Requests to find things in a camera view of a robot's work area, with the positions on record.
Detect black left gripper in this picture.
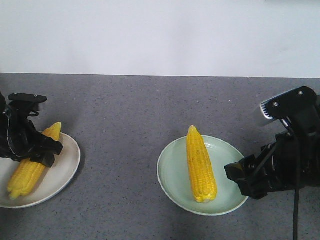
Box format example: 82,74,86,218
0,95,64,168

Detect yellow corn cob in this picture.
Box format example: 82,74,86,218
186,125,218,203
7,122,62,200

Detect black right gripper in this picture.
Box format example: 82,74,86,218
224,134,320,200

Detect black right camera cable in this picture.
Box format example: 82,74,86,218
253,117,302,240

